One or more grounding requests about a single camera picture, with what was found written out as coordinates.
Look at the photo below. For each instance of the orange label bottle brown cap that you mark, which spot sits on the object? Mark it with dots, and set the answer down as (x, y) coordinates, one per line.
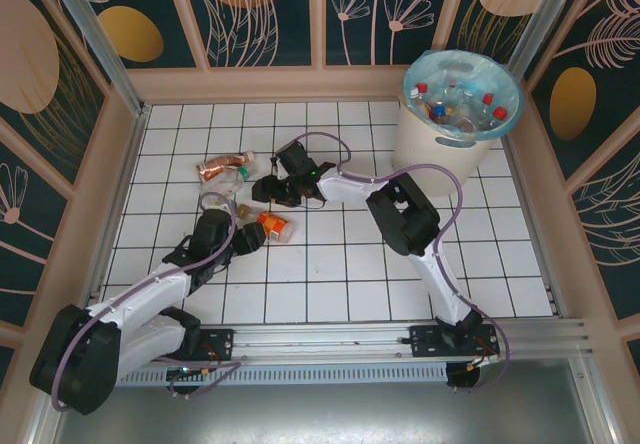
(274, 225)

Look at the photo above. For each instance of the copper label plastic bottle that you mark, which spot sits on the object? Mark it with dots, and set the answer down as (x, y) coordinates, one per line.
(220, 165)

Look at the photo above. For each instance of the clear bottle red cap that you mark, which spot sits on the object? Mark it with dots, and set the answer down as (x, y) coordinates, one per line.
(422, 87)
(487, 98)

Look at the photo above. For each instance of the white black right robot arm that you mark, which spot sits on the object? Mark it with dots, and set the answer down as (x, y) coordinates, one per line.
(405, 214)

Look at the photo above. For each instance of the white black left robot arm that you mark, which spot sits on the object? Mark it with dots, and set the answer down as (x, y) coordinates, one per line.
(145, 294)

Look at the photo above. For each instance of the cream plastic waste bin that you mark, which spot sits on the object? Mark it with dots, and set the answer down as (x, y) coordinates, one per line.
(435, 164)

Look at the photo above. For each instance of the light blue bin liner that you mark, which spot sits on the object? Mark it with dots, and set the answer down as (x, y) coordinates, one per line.
(470, 61)

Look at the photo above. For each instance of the grey metal sheet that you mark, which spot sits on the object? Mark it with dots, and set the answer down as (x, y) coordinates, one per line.
(325, 414)

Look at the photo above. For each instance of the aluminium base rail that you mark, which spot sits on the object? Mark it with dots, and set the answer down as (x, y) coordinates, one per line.
(320, 339)

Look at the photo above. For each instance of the aluminium side rail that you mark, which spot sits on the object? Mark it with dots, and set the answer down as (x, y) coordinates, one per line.
(526, 189)
(136, 134)

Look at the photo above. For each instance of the aluminium frame post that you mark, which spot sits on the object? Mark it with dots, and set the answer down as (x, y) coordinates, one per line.
(550, 14)
(102, 46)

